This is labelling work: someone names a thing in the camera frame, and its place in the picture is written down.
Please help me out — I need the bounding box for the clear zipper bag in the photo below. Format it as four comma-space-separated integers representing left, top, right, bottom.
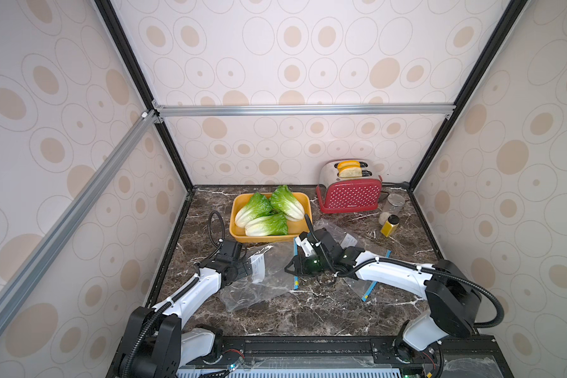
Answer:
306, 218, 392, 302
217, 241, 295, 312

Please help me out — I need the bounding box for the chinese cabbage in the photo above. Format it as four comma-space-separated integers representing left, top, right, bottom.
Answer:
235, 193, 272, 228
269, 185, 305, 221
245, 213, 288, 237

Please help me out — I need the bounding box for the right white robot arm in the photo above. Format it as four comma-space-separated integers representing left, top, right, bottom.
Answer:
284, 228, 481, 359

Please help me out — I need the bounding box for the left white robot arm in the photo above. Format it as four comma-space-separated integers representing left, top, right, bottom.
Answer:
107, 240, 252, 377

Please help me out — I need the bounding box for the yellow plastic tray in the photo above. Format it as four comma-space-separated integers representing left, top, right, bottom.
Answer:
228, 194, 309, 243

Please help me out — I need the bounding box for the red toaster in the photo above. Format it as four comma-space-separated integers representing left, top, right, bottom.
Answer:
316, 160, 382, 214

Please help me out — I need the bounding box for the yellow oil bottle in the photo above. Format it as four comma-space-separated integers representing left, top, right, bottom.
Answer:
381, 214, 399, 238

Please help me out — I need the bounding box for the clear glass jar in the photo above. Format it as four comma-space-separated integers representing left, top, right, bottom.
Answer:
383, 193, 406, 215

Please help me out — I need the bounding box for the pale toast slice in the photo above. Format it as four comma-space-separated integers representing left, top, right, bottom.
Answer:
338, 166, 363, 178

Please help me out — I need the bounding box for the yellow toast slice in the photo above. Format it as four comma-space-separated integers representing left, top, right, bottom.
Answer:
336, 161, 362, 171

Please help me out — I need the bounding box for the horizontal aluminium bar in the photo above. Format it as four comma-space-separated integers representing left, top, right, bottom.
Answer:
156, 103, 456, 117

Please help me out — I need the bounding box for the left slanted aluminium bar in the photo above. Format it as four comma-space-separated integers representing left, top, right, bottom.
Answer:
0, 110, 158, 337

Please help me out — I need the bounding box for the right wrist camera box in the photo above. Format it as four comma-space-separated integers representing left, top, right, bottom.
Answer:
295, 236, 317, 258

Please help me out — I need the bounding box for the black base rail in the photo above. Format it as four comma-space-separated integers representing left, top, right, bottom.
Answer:
107, 329, 513, 377

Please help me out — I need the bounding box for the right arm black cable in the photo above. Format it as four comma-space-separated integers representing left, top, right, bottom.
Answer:
303, 213, 506, 329

